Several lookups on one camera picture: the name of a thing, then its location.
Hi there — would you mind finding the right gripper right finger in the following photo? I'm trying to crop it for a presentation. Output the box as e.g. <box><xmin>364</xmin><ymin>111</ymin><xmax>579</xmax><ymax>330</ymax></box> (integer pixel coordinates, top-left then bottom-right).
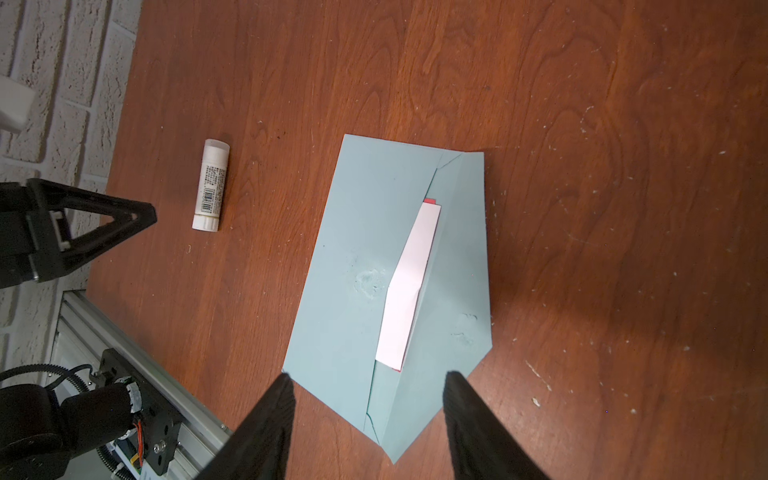
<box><xmin>443</xmin><ymin>371</ymin><xmax>547</xmax><ymax>479</ymax></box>

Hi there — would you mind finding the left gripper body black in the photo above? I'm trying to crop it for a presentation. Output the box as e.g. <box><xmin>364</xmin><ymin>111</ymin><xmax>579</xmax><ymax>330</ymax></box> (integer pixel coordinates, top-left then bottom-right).
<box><xmin>1</xmin><ymin>182</ymin><xmax>40</xmax><ymax>289</ymax></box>

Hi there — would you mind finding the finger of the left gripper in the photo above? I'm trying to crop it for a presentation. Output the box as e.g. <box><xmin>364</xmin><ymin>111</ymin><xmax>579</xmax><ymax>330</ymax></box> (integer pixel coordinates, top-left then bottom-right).
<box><xmin>25</xmin><ymin>179</ymin><xmax>157</xmax><ymax>280</ymax></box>

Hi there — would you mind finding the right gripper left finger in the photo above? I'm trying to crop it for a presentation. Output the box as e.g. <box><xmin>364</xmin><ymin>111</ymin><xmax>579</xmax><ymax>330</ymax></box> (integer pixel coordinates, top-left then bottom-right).
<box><xmin>197</xmin><ymin>373</ymin><xmax>296</xmax><ymax>480</ymax></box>

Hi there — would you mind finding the pink white letter card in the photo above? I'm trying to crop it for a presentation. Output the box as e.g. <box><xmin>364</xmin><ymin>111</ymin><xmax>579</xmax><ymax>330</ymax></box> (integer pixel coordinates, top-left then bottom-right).
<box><xmin>375</xmin><ymin>198</ymin><xmax>441</xmax><ymax>372</ymax></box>

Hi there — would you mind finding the white glue stick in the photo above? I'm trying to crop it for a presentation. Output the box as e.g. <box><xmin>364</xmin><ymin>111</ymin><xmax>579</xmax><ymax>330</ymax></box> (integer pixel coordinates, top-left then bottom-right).
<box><xmin>192</xmin><ymin>139</ymin><xmax>230</xmax><ymax>232</ymax></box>

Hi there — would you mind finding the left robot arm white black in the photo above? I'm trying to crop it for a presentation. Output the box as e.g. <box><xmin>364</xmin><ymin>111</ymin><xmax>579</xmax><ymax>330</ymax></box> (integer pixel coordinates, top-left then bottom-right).
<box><xmin>1</xmin><ymin>179</ymin><xmax>157</xmax><ymax>479</ymax></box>

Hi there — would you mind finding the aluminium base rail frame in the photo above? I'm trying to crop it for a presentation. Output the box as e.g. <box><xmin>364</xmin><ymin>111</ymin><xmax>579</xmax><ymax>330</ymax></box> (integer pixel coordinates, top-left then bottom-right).
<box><xmin>46</xmin><ymin>291</ymin><xmax>231</xmax><ymax>479</ymax></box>

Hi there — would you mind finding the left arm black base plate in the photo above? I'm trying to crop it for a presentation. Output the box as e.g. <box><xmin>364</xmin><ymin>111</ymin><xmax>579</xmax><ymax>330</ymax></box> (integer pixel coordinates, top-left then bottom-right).
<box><xmin>94</xmin><ymin>348</ymin><xmax>183</xmax><ymax>479</ymax></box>

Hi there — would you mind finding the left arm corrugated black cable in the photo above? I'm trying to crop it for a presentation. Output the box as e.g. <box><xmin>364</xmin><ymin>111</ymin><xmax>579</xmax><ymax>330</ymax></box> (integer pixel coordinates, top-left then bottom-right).
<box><xmin>0</xmin><ymin>362</ymin><xmax>97</xmax><ymax>391</ymax></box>

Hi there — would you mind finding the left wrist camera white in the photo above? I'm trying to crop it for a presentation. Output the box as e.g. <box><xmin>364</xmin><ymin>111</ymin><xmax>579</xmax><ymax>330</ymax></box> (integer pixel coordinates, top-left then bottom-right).
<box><xmin>0</xmin><ymin>76</ymin><xmax>36</xmax><ymax>134</ymax></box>

